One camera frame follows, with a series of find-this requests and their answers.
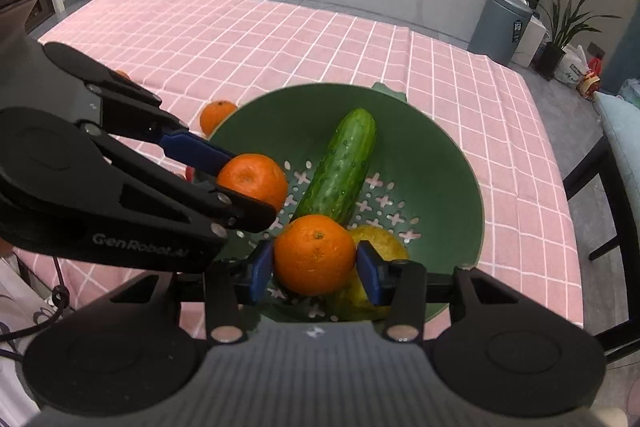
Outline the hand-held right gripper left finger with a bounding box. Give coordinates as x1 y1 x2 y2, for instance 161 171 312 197
107 240 276 344

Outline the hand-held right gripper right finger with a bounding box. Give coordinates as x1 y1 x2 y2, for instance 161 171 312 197
356 241 551 343

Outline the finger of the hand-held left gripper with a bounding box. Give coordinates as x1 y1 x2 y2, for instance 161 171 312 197
42 42 238 176
102 134 279 241

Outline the green colander bowl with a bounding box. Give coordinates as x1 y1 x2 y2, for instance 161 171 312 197
192 82 484 323

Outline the yellow-green pear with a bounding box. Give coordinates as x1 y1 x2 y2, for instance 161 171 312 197
327 226 411 322

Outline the green cucumber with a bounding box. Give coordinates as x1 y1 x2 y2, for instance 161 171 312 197
291 108 377 226

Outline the pink checked tablecloth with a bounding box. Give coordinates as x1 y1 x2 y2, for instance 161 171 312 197
0 0 586 343

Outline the black wooden chair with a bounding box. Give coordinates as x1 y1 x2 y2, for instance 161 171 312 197
562 107 640 364

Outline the grey trash can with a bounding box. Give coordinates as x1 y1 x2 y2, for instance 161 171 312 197
467 0 534 66

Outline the long-leaf potted plant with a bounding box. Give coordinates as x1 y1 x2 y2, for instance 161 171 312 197
530 0 621 82

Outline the light blue seat cushion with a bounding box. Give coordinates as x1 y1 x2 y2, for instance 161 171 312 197
592 92 640 220

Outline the white plastic bag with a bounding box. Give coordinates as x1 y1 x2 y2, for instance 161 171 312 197
554 44 591 88

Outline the red orange package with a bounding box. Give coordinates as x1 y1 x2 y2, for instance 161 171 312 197
577 57 604 102

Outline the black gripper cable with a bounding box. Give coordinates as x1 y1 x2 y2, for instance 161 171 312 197
0 256 71 363

